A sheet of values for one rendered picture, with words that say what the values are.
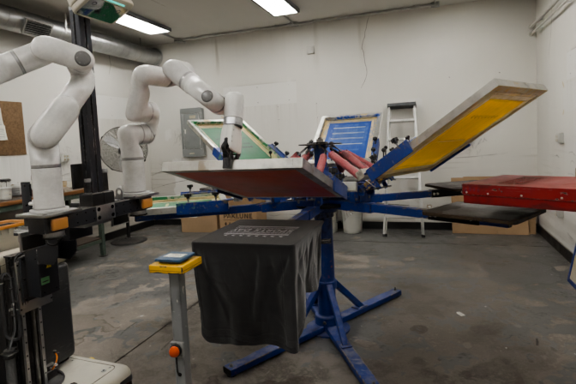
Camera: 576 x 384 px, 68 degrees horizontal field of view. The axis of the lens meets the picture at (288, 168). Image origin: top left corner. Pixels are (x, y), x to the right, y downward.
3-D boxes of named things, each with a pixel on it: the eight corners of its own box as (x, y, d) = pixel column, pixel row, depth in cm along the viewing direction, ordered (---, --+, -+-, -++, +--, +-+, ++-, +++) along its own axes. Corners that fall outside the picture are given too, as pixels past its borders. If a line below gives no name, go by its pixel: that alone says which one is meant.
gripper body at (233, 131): (230, 128, 172) (228, 155, 169) (218, 120, 162) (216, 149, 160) (247, 127, 169) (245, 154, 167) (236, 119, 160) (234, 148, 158)
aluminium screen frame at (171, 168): (302, 167, 151) (303, 157, 152) (161, 171, 170) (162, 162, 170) (345, 197, 224) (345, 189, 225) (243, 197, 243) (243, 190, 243)
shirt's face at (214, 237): (292, 246, 162) (292, 244, 162) (191, 243, 176) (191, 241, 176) (322, 221, 207) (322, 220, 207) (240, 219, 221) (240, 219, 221)
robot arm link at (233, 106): (204, 92, 167) (214, 99, 176) (201, 117, 165) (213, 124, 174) (240, 89, 163) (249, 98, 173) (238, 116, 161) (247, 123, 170)
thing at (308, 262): (300, 351, 166) (295, 243, 163) (291, 351, 167) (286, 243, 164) (327, 306, 210) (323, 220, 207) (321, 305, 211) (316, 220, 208)
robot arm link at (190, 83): (185, 92, 179) (220, 120, 172) (170, 81, 167) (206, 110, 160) (198, 76, 179) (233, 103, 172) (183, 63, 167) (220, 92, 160)
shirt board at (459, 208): (548, 224, 211) (548, 207, 210) (515, 240, 184) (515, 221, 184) (342, 202, 311) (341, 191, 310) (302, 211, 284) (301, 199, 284)
